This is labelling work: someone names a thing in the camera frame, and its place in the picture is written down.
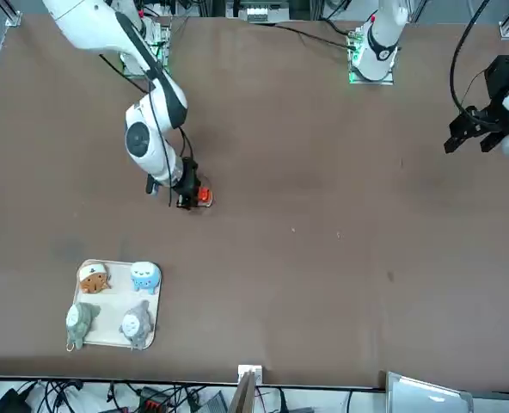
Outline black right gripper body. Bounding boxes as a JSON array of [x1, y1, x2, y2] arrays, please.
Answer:
[[177, 157, 201, 193]]

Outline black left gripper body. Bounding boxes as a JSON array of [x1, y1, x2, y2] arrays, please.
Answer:
[[482, 54, 509, 108]]

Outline blue white plush toy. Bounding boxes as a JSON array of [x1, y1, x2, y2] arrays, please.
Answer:
[[129, 260, 162, 296]]

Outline orange brown plush toy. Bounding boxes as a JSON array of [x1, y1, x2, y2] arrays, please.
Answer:
[[77, 262, 112, 295]]

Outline beige plastic tray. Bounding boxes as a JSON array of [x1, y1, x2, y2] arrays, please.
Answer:
[[72, 258, 163, 348]]

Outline green plush toy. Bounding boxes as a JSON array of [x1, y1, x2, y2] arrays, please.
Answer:
[[65, 301, 101, 351]]

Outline grey power strip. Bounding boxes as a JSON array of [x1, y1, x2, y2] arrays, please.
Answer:
[[244, 4, 291, 23]]

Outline silver metal tray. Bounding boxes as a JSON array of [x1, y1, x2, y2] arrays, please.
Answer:
[[384, 370, 475, 413]]

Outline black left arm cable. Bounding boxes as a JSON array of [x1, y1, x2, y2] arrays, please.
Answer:
[[449, 0, 493, 114]]

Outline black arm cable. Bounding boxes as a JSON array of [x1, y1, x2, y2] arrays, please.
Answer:
[[99, 51, 196, 208], [449, 0, 493, 114]]

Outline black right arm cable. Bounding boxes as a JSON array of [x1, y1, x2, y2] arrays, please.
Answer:
[[99, 51, 196, 208]]

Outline black base cable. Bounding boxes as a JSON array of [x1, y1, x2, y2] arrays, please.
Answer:
[[274, 22, 352, 49]]

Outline aluminium frame post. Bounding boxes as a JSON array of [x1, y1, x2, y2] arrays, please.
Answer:
[[227, 364, 265, 413]]

